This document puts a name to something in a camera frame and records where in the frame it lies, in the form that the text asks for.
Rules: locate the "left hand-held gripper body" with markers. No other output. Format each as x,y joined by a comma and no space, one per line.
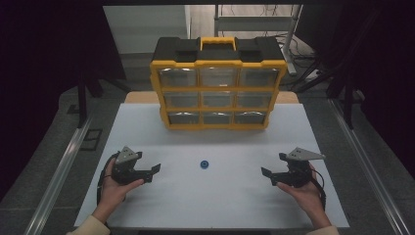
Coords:
125,169

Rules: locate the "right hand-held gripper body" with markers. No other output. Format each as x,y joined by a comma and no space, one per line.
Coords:
300,173

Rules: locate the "single clear plastic drawer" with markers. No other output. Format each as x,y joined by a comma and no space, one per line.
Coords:
183,118

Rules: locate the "yellow black organizer cabinet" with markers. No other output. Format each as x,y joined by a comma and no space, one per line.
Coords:
215,54

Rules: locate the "person's right hand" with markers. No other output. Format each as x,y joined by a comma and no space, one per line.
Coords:
305,196

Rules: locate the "person's left hand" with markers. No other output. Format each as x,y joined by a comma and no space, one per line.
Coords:
112,192

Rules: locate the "white table sheet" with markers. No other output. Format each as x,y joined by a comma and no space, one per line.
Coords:
212,196

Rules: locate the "black stand legs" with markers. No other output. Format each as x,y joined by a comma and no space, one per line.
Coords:
83,98
347,98

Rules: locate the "set of clear organizer drawers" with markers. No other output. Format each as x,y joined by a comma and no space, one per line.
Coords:
218,98

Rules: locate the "dark curtain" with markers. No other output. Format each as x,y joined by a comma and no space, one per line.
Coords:
49,65
385,65

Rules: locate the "grey metal stand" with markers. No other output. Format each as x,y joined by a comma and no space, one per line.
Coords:
254,23

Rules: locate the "black floor frame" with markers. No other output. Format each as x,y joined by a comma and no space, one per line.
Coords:
92,139

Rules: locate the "aluminium frame rail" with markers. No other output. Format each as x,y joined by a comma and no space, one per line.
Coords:
58,176
368,169

